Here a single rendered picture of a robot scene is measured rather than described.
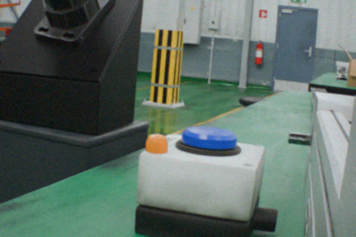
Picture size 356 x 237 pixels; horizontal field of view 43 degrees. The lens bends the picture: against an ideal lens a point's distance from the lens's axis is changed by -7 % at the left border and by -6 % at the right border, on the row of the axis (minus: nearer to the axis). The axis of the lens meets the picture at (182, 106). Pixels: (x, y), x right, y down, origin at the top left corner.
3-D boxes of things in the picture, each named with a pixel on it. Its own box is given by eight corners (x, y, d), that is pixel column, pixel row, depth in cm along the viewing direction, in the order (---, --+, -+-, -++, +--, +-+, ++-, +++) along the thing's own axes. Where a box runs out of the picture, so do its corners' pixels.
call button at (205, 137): (187, 147, 37) (189, 122, 37) (238, 154, 36) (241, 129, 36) (173, 158, 33) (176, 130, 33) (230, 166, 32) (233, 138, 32)
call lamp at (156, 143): (149, 147, 33) (150, 130, 33) (170, 150, 33) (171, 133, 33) (142, 151, 32) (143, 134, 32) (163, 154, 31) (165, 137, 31)
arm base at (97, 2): (75, -8, 77) (34, 39, 71) (62, -47, 71) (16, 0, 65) (118, -1, 74) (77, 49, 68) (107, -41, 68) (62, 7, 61)
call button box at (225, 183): (164, 201, 40) (170, 129, 39) (277, 218, 38) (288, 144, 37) (132, 233, 32) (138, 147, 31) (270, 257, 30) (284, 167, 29)
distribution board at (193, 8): (165, 77, 1235) (173, -9, 1206) (213, 83, 1191) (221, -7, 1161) (161, 78, 1209) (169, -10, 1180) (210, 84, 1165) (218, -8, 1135)
